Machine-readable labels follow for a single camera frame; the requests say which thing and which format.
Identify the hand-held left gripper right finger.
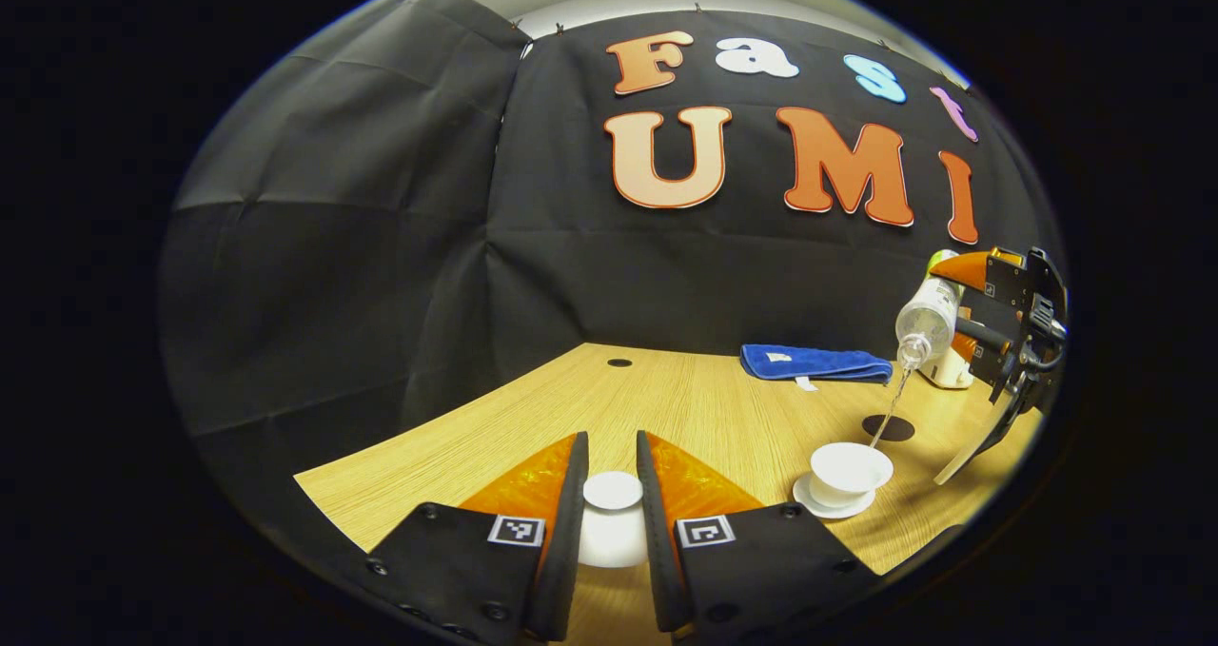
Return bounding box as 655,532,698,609
636,430,881,643

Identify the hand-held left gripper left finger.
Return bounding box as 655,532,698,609
366,431,590,643

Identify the clear water bottle white label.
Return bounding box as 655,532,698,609
894,249,964,373

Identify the white teacup lid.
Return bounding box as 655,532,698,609
577,471,650,569

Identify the dark round coaster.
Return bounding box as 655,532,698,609
861,414,916,443

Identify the white teacup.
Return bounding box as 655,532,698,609
810,441,895,509

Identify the white toaster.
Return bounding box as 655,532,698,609
918,346,975,390

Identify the white saucer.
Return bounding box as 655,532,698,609
793,475,877,520

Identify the blue towel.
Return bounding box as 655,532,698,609
740,343,894,386

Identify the black backdrop cloth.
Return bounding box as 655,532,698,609
157,0,1067,495

